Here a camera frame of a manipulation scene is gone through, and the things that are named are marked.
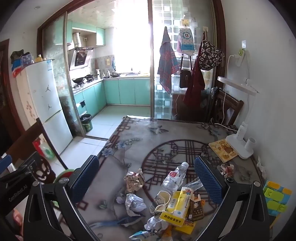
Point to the person's left hand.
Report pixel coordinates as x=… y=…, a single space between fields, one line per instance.
x=17 y=217

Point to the turquoise lower kitchen cabinets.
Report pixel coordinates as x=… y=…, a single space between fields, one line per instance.
x=127 y=91

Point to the steel range hood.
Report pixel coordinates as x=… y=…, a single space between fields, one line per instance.
x=81 y=58

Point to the turquoise upper kitchen cabinets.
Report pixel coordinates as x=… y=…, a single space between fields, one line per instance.
x=100 y=36

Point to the beige paper cup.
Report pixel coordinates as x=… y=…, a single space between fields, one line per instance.
x=161 y=200

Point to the flat yellow small box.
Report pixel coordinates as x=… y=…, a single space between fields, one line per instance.
x=186 y=229

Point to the clear plastic wrapper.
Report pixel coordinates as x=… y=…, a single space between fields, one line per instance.
x=195 y=184

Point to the long yellow carton box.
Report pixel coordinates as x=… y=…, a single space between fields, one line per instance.
x=178 y=204

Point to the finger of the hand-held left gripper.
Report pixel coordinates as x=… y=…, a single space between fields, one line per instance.
x=4 y=162

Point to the yellow green blue toy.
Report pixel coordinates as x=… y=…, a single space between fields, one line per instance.
x=276 y=197

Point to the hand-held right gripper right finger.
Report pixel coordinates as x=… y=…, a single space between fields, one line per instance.
x=208 y=180

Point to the white crumpled tissue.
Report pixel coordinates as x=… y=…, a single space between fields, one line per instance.
x=156 y=223

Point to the dark cloth bundle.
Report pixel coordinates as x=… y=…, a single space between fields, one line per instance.
x=17 y=55

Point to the black wok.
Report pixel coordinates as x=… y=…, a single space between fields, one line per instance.
x=78 y=80

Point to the turquoise kitchen cabinets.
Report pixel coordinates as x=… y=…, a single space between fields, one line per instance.
x=127 y=91
x=100 y=36

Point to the green kitchen waste bin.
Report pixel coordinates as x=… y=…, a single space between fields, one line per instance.
x=86 y=122

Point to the sliding glass door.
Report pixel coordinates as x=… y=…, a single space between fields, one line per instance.
x=159 y=109
x=60 y=69

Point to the carved dark wooden chair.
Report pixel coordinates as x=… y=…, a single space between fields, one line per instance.
x=25 y=141

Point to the floral patterned dining table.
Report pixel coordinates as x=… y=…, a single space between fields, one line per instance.
x=138 y=148

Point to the clear plastic container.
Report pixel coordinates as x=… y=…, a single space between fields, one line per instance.
x=26 y=59

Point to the red white crumpled wrapper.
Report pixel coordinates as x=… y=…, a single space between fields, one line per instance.
x=226 y=170

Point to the white desk lamp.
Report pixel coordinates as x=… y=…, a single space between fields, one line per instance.
x=238 y=139

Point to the plain dark wooden chair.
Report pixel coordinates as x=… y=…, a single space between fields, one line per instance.
x=233 y=109

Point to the red bin with green rim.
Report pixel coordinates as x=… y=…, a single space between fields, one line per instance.
x=60 y=174

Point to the white crumpled paper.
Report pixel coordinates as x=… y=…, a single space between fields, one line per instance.
x=134 y=205

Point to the plaid towel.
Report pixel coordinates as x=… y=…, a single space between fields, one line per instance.
x=167 y=62

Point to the white wall charger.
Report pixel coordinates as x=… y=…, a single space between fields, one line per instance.
x=239 y=59

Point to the white refrigerator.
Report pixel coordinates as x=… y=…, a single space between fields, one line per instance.
x=41 y=97

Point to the blue white crumpled wrapper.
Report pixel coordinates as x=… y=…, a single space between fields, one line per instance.
x=140 y=236

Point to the clear plastic water bottle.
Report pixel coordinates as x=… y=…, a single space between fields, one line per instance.
x=172 y=179

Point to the dark printed small box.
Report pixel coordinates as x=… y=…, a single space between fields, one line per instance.
x=196 y=208

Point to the letter print fabric bag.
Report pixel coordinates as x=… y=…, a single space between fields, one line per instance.
x=210 y=55

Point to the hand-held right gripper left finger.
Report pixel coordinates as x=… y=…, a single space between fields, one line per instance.
x=85 y=177

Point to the dark red apron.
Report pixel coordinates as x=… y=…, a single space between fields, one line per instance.
x=195 y=88

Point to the black handbag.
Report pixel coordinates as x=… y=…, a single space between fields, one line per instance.
x=185 y=78

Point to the brown paper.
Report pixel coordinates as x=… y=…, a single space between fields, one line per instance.
x=134 y=180

